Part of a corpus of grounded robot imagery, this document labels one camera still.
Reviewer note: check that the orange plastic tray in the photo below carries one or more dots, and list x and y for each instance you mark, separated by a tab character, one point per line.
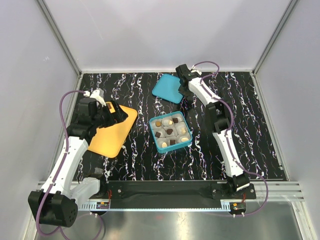
108	141

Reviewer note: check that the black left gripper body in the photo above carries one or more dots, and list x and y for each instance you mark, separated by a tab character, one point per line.
104	117

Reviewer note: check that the left connector module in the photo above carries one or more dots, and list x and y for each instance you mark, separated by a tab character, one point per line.
103	205

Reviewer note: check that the orange connector module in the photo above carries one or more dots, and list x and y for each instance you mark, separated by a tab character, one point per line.
238	209

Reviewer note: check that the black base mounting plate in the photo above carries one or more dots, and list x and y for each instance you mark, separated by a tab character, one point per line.
164	195

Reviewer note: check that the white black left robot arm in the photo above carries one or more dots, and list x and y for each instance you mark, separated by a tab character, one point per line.
57	203

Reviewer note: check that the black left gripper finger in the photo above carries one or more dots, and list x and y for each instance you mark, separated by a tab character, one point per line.
113	113
120	114

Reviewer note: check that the dark triangular chocolate piece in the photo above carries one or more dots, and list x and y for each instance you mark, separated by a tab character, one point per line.
169	131

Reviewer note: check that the white paper cup liner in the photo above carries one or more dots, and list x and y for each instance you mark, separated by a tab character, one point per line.
174	133
164	121
159	142

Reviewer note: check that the teal tin box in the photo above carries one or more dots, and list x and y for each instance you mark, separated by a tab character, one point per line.
182	123

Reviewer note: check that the white oval chocolate piece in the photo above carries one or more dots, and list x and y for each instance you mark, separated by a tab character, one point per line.
184	139

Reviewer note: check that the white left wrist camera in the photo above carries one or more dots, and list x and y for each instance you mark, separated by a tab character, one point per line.
98	95

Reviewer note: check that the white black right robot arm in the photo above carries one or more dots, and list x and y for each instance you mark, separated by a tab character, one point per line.
219	120

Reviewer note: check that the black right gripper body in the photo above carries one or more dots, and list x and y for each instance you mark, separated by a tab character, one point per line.
182	89

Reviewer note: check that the teal tin lid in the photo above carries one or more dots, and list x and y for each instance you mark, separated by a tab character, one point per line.
167	88

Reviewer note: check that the aluminium frame rail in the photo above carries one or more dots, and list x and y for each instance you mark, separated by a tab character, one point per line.
58	35

